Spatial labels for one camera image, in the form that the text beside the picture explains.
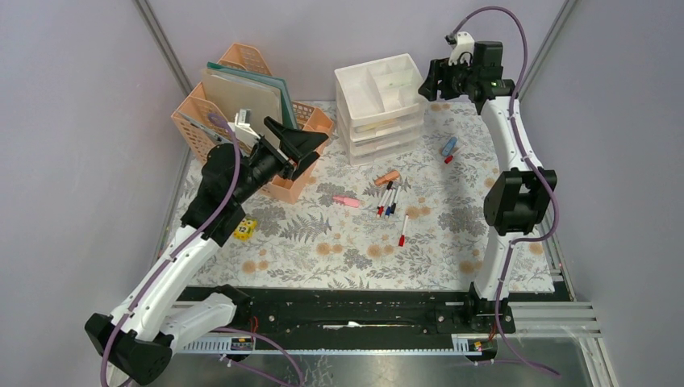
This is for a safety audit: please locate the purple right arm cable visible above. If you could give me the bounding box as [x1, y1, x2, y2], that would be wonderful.
[448, 6, 562, 381]

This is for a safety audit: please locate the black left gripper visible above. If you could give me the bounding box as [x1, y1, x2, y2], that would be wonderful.
[233, 118, 329, 205]

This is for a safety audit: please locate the aluminium frame post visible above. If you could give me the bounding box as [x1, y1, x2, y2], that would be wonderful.
[132, 0, 194, 95]
[511, 0, 581, 101]

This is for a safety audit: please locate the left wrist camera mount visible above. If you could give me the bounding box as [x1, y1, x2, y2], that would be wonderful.
[229, 108, 264, 156]

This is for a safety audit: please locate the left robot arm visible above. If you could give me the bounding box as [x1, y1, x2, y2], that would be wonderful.
[85, 113, 328, 385]

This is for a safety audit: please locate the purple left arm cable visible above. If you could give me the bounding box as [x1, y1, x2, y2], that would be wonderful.
[99, 113, 306, 387]

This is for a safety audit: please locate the right aluminium frame post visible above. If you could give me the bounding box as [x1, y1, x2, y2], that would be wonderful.
[511, 0, 581, 101]

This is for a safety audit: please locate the black cap whiteboard marker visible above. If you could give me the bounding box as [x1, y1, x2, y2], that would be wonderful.
[377, 181, 394, 209]

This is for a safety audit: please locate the teal file folder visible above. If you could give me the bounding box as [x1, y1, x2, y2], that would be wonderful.
[206, 61, 300, 130]

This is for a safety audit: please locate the orange plastic file organizer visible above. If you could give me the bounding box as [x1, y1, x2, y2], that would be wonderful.
[171, 44, 334, 204]

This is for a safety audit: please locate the yellow owl eraser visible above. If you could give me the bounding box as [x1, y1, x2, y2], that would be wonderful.
[232, 218, 258, 240]

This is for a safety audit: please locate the white plastic drawer unit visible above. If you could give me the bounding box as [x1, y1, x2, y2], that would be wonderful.
[334, 53, 427, 166]

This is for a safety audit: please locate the orange highlighter centre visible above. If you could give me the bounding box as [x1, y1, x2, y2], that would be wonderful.
[374, 170, 401, 186]

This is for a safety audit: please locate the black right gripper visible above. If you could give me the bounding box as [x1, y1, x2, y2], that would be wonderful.
[415, 55, 477, 102]

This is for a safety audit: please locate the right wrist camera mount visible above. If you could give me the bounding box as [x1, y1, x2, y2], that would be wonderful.
[445, 31, 475, 65]

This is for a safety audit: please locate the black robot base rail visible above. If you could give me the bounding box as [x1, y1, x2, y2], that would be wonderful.
[178, 285, 515, 352]

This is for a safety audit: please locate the beige file folder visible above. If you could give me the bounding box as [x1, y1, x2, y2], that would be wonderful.
[200, 69, 283, 134]

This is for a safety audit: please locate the pink highlighter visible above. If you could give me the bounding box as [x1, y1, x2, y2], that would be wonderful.
[332, 196, 361, 208]

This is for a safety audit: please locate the light blue clipboard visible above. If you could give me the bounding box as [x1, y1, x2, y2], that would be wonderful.
[176, 110, 225, 144]

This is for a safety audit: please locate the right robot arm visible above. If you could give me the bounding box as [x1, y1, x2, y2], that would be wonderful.
[418, 32, 557, 332]

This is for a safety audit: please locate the left aluminium frame post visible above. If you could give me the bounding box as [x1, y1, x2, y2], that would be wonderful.
[132, 0, 194, 95]

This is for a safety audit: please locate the floral patterned table mat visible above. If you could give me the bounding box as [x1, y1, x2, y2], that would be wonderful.
[191, 102, 499, 291]

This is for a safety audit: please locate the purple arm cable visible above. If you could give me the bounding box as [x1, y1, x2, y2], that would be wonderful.
[99, 113, 306, 387]
[448, 6, 562, 381]

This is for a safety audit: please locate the red cap whiteboard marker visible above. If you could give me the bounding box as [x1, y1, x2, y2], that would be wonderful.
[376, 189, 392, 218]

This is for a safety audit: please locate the blue cap whiteboard marker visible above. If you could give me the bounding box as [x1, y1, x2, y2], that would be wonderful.
[384, 187, 397, 218]

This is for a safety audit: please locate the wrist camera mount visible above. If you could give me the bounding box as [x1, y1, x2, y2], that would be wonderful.
[445, 31, 475, 65]
[229, 108, 264, 156]

